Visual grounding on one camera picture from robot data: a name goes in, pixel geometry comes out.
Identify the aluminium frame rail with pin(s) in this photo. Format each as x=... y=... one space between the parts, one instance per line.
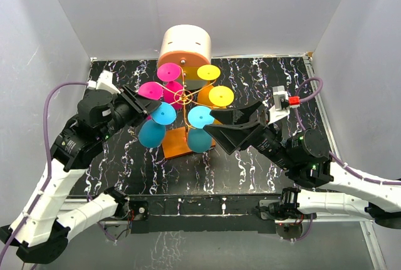
x=225 y=232

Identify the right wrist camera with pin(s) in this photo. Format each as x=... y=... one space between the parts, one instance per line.
x=282 y=104

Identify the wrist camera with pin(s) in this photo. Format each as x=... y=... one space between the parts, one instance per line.
x=282 y=104
x=104 y=82

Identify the orange wine glass front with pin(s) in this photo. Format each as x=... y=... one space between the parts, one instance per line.
x=215 y=97

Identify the magenta wine glass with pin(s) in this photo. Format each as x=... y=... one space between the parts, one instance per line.
x=169 y=73
x=151 y=90

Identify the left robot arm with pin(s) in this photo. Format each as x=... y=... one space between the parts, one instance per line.
x=41 y=233

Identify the pink yellow cylinder box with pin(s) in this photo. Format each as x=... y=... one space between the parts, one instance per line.
x=189 y=47

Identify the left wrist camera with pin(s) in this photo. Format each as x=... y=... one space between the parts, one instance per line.
x=104 y=82

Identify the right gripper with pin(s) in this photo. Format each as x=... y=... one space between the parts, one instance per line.
x=242 y=129

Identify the gold wire glass rack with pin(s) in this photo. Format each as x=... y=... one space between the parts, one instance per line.
x=185 y=101

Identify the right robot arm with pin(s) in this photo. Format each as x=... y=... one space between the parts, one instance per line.
x=324 y=184

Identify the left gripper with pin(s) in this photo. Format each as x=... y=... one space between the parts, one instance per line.
x=141 y=106

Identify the black marble mat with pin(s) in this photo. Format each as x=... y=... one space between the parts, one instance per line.
x=134 y=169

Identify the blue wine glass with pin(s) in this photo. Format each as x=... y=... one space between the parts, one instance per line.
x=153 y=130
x=198 y=140

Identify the blue wine glass front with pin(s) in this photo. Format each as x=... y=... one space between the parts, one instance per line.
x=153 y=130

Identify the orange wine glass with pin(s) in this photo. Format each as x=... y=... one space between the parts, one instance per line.
x=210 y=74
x=215 y=97

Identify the wooden rack base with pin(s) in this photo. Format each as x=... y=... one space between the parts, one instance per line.
x=175 y=143

